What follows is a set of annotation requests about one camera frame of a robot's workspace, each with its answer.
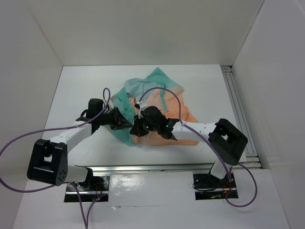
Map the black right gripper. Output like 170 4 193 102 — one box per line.
131 113 160 137

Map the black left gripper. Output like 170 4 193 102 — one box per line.
97 106 132 130

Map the teal and orange jacket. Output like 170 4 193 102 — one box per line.
110 68 199 146

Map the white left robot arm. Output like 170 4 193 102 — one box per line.
27 98 132 190

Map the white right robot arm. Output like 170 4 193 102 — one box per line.
130 106 248 187

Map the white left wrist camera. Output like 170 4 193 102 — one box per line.
105 101 114 112

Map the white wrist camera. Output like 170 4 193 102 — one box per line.
134 101 148 113
105 101 114 112

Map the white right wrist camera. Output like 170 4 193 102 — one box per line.
134 101 148 113

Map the aluminium front table rail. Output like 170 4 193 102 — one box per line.
83 163 213 172

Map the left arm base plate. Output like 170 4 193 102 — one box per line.
64 173 111 203

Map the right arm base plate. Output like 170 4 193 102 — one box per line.
193 173 238 200

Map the aluminium right side rail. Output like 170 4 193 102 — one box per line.
221 66 262 169

